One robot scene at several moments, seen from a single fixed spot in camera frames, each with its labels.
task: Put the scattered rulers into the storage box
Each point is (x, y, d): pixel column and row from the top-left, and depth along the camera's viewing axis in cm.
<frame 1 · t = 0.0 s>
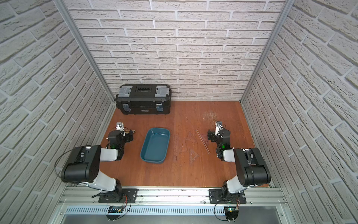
left hand: (123, 128, 94), fingers open
right hand: (218, 129, 94), fingers open
black plastic toolbox: (133, 99, 100), point 17 cm above the table
large clear triangle ruler: (189, 142, 97), on the table
small clear triangle ruler: (193, 155, 91), on the table

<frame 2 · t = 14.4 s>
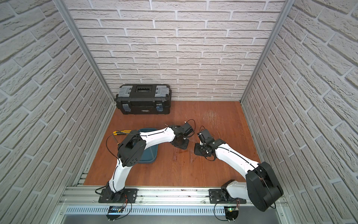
left hand: (186, 145, 92), fingers open
right hand: (197, 150, 86), fingers open
yellow black utility knife: (120, 132, 99), point 2 cm above the table
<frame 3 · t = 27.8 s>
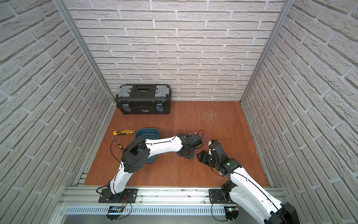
left hand: (191, 155, 88), fingers open
right hand: (201, 156, 82), fingers open
yellow black screwdriver: (120, 146, 93), on the table
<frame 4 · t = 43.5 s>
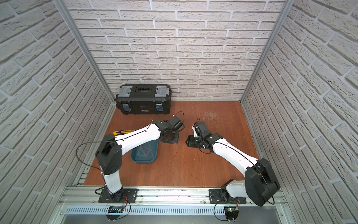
left hand: (176, 138, 86), fingers closed
right hand: (189, 141, 84), fingers open
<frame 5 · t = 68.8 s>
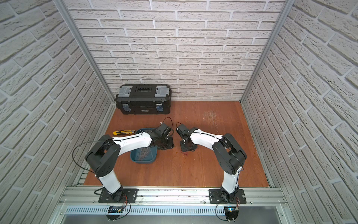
left hand: (175, 144, 89), fingers open
right hand: (188, 147, 92), fingers open
